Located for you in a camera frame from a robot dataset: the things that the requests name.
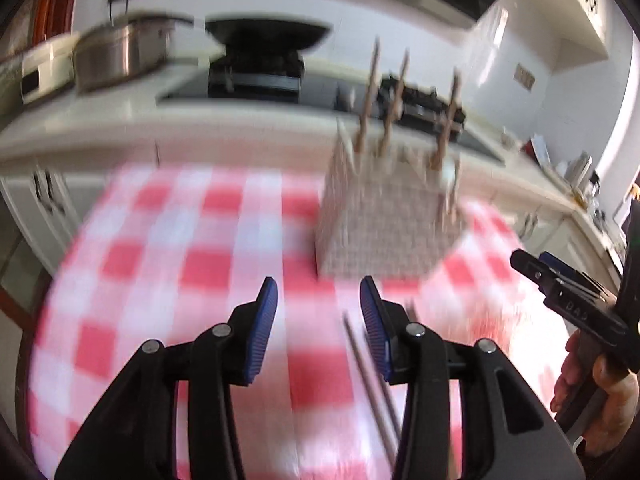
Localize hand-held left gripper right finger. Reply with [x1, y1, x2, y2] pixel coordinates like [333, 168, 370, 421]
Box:
[359, 275, 586, 480]

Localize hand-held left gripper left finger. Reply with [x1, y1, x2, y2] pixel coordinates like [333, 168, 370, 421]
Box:
[54, 276, 279, 480]

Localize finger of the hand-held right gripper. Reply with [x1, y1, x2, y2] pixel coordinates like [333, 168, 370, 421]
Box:
[510, 249, 556, 302]
[538, 251, 614, 302]

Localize white plastic utensil basket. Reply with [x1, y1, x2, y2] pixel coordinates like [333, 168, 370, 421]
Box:
[315, 122, 469, 282]

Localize small white ceramic spoon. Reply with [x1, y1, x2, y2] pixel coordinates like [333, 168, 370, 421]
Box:
[434, 157, 462, 196]

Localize person's right hand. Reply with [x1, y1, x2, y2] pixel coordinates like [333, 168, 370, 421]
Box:
[550, 332, 640, 458]

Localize steel bottle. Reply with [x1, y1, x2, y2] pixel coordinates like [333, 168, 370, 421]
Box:
[567, 152, 594, 192]

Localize red checkered tablecloth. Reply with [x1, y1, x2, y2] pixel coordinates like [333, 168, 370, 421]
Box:
[27, 162, 581, 480]

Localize red and white packet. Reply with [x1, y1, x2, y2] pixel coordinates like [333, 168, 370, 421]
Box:
[522, 134, 552, 167]

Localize black gas stove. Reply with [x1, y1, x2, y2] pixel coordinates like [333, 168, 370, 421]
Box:
[157, 54, 507, 162]

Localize white kitchen counter cabinets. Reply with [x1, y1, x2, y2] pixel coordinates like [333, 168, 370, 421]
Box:
[0, 67, 632, 283]

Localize white upper cabinet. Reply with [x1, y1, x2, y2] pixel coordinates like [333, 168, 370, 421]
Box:
[520, 0, 609, 62]

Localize black wok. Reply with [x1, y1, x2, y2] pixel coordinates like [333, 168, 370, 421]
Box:
[205, 18, 334, 55]

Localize silver electric cooker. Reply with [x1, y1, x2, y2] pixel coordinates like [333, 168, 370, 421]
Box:
[72, 12, 194, 92]

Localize white rice cooker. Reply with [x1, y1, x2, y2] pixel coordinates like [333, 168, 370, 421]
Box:
[20, 35, 82, 106]

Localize wooden framed glass door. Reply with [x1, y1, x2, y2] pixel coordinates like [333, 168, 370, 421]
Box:
[29, 0, 84, 47]

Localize single wall outlet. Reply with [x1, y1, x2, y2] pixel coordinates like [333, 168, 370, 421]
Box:
[513, 63, 536, 92]

